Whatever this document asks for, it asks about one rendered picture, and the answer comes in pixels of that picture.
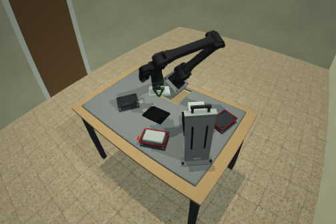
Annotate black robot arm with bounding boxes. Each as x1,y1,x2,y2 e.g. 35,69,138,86
139,30,225,89

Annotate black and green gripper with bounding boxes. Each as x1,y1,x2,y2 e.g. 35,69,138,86
152,72,165,97

